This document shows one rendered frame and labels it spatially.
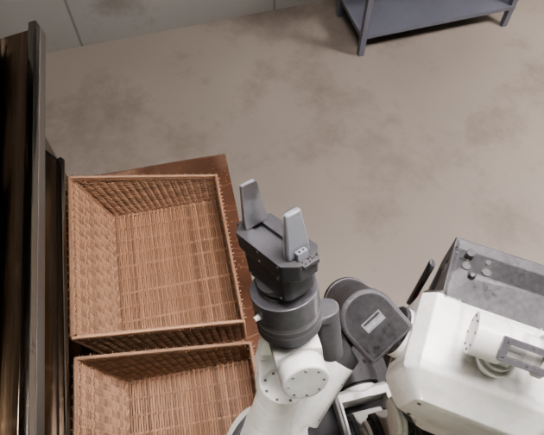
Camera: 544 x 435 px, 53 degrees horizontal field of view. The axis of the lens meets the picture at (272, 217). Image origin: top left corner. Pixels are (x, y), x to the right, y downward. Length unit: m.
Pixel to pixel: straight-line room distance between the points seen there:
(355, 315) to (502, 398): 0.25
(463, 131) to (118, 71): 1.97
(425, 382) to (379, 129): 2.22
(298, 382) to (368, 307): 0.23
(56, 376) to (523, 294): 1.05
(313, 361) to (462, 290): 0.36
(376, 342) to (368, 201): 1.85
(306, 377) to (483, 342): 0.27
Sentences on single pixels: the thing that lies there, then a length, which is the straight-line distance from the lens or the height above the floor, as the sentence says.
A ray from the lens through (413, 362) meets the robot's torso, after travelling 0.94.
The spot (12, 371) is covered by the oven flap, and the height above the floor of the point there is 1.41.
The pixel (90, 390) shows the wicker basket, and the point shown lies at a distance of 1.60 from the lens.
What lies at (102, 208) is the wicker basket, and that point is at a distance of 1.99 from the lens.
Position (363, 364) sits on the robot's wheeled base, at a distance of 2.02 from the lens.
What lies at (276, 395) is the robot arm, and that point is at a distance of 0.83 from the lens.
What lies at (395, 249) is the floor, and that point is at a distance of 2.63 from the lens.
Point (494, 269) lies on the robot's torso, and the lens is 1.04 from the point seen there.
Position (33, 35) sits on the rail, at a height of 1.44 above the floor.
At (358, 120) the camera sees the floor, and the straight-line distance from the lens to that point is 3.06.
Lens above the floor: 2.27
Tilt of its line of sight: 59 degrees down
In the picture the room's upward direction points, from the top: straight up
